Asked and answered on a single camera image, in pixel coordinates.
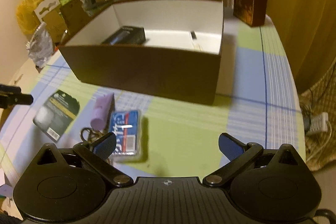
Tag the silver foil bag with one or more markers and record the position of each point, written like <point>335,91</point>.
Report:
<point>40,48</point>

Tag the black Flyco shaver box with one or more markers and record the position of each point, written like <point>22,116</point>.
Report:
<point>127,35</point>

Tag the plaid tablecloth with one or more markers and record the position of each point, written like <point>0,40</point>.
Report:
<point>259,103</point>

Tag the brown cardboard sorting box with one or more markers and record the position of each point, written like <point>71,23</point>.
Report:
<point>166,65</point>

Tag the purple cream tube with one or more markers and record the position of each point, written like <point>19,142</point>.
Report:
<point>101,111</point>

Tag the white electric toothbrush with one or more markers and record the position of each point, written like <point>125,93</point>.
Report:
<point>196,45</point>

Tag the white handled cardboard box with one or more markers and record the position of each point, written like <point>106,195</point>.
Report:
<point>48,11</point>

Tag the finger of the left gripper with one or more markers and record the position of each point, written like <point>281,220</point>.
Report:
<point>15,99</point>
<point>6,89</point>

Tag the brown cardboard carton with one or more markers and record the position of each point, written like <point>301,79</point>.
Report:
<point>74,16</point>

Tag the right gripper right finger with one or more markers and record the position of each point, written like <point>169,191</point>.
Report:
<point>241,156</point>

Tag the white power strip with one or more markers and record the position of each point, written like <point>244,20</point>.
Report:
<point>318,124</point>

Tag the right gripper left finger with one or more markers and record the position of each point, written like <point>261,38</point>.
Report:
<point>95,155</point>

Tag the yellow plastic bag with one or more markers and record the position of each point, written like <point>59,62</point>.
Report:
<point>26,17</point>

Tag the black blister card pack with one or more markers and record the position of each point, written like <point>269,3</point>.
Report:
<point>56,114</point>

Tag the tan door curtain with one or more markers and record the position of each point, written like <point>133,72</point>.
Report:
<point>307,32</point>

